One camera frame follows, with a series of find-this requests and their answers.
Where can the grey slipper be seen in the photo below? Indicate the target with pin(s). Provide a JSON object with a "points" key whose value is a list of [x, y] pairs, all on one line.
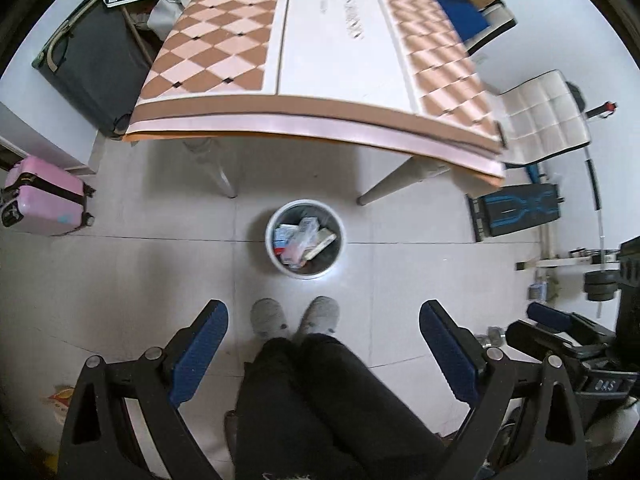
{"points": [[268, 320], [320, 318]]}

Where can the white round trash bin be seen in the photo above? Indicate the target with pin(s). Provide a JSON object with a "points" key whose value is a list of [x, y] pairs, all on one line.
{"points": [[292, 213]]}

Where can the table leg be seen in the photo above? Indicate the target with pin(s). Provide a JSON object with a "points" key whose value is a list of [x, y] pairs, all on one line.
{"points": [[412, 171], [205, 153]]}

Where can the cream flat medicine box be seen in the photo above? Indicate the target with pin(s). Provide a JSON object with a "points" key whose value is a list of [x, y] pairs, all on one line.
{"points": [[322, 239]]}

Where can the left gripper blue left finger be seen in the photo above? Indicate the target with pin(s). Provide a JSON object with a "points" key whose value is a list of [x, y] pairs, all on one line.
{"points": [[192, 349]]}

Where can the white chair with phone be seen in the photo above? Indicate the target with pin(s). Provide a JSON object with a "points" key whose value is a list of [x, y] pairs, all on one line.
{"points": [[539, 119]]}

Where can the black blue fitness board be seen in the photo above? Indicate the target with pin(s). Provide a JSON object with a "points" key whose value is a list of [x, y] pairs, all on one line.
{"points": [[513, 209]]}

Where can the white chair far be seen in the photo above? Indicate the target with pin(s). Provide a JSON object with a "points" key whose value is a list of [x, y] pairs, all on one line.
{"points": [[500, 19]]}

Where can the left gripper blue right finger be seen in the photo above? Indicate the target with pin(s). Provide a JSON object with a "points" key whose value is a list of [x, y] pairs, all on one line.
{"points": [[458, 354]]}

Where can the pink small suitcase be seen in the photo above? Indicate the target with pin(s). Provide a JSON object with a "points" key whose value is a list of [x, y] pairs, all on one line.
{"points": [[40, 198]]}

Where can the red packet on floor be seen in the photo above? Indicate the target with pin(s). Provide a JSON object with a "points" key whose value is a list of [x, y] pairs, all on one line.
{"points": [[60, 401]]}

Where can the long white red box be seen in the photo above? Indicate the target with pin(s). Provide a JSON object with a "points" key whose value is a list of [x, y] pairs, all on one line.
{"points": [[295, 239]]}

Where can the person's dark trousers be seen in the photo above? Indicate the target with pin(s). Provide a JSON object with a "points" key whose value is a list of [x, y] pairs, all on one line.
{"points": [[314, 410]]}

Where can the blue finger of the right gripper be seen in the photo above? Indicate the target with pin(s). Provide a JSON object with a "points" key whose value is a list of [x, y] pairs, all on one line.
{"points": [[550, 319]]}

